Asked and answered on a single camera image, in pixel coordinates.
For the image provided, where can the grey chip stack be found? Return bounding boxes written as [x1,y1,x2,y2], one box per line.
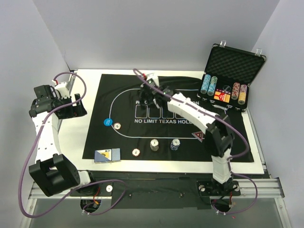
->
[150,139,159,152]

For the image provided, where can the blue chip stack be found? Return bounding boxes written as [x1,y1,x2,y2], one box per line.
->
[170,139,180,151]

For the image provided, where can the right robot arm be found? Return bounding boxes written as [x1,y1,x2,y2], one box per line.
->
[139,80,235,194]

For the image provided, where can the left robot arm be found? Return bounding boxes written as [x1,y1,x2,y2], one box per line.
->
[28,82,98,197]

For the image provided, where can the blue small blind button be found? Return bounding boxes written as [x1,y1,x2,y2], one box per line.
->
[104,118,113,126]

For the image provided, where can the black poker table mat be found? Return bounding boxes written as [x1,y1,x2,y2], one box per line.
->
[82,74,254,163]

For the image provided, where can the red white 100 chip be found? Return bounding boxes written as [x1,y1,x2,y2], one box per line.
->
[113,123,122,130]

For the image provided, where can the red white chip front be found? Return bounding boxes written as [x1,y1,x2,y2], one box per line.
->
[132,148,141,157]

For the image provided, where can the light blue chip row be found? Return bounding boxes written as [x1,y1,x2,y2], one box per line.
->
[200,74,211,94]

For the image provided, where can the red triangle dealer marker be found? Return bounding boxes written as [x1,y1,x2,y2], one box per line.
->
[192,131,204,142]

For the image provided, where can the green chip row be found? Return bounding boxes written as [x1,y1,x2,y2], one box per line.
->
[207,76,218,96]

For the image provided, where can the red card deck in case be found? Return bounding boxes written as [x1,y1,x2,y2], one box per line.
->
[214,89,231,103]

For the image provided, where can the black aluminium chip case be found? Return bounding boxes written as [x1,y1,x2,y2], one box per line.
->
[197,41,266,112]

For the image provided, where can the red chip row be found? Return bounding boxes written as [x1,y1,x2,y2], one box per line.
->
[231,82,240,100]

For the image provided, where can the yellow chip row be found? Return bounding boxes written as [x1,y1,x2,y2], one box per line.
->
[238,85,247,105]

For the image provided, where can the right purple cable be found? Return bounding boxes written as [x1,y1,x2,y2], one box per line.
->
[133,68,261,216]

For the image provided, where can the purple cable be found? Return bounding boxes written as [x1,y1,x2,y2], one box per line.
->
[133,68,261,216]
[19,72,129,219]

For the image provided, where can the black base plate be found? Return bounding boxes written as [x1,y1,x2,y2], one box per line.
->
[71,171,240,209]

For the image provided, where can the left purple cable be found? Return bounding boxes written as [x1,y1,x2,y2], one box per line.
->
[19,72,129,219]

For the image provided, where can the aluminium rail frame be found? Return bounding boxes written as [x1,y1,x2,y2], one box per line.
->
[20,69,292,228]

